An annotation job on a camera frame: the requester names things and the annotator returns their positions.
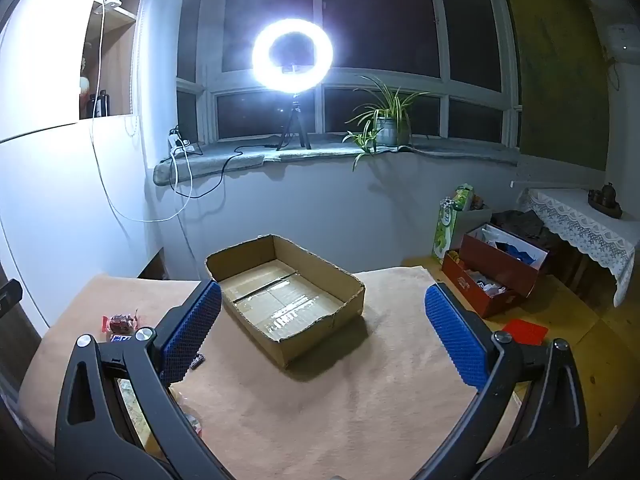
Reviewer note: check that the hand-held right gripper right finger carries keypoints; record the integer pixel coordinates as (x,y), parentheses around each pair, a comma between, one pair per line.
(457,340)

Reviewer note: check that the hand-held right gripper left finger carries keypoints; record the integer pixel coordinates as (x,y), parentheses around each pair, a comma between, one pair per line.
(192,330)

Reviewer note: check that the brown chocolate bar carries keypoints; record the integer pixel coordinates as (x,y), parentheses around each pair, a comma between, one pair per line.
(120,338)

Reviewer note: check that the flat red packet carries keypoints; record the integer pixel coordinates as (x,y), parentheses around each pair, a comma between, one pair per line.
(525,331)

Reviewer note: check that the red storage box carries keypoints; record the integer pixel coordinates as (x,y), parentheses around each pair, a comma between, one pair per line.
(492,265)

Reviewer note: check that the green carton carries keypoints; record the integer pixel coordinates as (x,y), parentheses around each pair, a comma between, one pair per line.
(445,232)

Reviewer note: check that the grey cardboard box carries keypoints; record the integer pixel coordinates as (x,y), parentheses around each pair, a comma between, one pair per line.
(472,220)

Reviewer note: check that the white cabinet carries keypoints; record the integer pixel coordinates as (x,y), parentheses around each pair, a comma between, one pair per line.
(75,185)

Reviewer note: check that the dark cloth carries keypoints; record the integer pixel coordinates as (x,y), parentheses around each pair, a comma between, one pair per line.
(520,225)

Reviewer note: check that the tan table cloth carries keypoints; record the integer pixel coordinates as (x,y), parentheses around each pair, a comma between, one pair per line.
(325,410)

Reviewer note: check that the white lace table cloth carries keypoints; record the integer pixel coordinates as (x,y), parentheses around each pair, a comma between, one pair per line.
(575,215)

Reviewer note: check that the white power strip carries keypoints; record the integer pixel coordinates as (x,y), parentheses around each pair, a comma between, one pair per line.
(179,144)

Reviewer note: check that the dark teapot set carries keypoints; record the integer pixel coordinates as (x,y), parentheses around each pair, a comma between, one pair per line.
(607,195)

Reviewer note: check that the dark bottles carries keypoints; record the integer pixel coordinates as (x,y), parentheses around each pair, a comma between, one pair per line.
(102,105)

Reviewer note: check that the potted spider plant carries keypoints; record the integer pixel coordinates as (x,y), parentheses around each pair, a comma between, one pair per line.
(392,127)

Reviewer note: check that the red white vase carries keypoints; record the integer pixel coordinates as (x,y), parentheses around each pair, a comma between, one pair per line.
(84,85)

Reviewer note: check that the wooden shelf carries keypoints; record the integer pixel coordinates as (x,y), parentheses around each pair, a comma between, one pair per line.
(117,70)

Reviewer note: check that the white framed window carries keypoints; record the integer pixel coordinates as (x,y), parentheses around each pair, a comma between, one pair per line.
(385,10)

